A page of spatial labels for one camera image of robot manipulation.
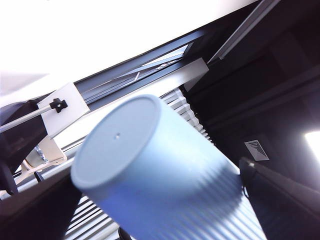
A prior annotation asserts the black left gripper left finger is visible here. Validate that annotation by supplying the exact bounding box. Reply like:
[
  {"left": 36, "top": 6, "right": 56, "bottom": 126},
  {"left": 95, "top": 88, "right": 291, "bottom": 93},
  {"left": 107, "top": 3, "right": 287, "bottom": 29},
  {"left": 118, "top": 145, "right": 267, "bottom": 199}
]
[{"left": 0, "top": 181, "right": 85, "bottom": 240}]

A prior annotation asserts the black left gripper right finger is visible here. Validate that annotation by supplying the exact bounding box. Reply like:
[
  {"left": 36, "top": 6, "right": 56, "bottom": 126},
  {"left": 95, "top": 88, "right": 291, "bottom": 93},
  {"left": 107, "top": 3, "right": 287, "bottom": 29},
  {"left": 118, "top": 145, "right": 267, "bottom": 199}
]
[{"left": 238, "top": 156, "right": 320, "bottom": 240}]

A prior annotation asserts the blue ribbed cup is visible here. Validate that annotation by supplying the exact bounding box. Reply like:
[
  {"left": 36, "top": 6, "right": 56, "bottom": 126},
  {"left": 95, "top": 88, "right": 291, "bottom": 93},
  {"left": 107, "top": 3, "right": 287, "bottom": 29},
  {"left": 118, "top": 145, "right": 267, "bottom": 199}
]
[{"left": 70, "top": 94, "right": 268, "bottom": 240}]

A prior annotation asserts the bright ceiling light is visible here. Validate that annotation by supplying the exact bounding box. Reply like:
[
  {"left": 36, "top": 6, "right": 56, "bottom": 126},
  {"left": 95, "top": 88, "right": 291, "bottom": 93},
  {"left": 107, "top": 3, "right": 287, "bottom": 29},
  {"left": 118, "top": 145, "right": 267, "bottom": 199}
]
[{"left": 304, "top": 129, "right": 320, "bottom": 176}]

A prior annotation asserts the ceiling air vent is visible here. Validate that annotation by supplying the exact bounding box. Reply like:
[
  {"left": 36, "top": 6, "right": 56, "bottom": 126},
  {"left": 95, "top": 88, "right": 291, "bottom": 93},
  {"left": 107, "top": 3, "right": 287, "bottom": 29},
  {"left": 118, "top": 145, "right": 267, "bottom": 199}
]
[{"left": 243, "top": 140, "right": 270, "bottom": 162}]

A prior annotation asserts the black monitor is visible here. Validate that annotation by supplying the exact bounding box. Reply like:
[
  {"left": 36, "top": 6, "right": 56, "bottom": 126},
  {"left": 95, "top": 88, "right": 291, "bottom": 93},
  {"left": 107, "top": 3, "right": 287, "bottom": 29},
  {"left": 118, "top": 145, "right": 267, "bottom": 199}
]
[{"left": 0, "top": 99, "right": 48, "bottom": 173}]

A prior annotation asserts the silver metal rod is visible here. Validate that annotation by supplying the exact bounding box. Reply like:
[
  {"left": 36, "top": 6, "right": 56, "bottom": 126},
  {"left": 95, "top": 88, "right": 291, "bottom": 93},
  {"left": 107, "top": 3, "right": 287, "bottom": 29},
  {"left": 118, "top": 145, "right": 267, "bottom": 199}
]
[{"left": 0, "top": 103, "right": 55, "bottom": 134}]

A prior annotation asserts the white mounting plate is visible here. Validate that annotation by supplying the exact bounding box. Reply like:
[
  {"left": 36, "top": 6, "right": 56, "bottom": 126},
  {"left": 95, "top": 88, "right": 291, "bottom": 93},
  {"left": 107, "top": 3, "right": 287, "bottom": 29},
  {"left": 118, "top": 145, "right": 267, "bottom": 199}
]
[{"left": 36, "top": 81, "right": 91, "bottom": 140}]

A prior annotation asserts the black star knob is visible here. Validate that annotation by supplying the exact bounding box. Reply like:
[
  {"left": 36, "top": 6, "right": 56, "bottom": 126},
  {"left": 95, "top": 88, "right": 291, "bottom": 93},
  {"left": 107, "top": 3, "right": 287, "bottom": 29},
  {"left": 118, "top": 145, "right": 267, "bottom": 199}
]
[{"left": 49, "top": 98, "right": 69, "bottom": 114}]

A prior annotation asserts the white box beam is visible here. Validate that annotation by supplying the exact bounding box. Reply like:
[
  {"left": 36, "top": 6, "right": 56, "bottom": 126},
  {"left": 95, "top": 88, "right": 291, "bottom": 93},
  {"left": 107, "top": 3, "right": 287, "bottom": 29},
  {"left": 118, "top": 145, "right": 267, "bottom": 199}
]
[{"left": 53, "top": 56, "right": 210, "bottom": 151}]

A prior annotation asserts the white clamp bracket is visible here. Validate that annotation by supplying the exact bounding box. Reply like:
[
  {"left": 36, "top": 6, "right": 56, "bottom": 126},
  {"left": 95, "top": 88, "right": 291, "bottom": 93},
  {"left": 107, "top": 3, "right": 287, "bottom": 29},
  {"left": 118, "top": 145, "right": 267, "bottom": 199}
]
[{"left": 21, "top": 137, "right": 68, "bottom": 176}]

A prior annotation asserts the dark window frame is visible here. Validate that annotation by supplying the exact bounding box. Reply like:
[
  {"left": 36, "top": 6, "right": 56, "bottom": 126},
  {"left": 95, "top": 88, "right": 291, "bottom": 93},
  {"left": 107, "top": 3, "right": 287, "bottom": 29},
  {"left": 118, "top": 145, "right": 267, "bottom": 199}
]
[{"left": 74, "top": 29, "right": 208, "bottom": 106}]

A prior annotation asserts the silver aluminium rail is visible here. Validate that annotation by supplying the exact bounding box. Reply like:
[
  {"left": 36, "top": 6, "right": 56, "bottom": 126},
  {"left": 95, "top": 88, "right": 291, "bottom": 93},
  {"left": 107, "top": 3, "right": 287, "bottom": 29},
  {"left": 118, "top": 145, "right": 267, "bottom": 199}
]
[{"left": 206, "top": 0, "right": 283, "bottom": 61}]

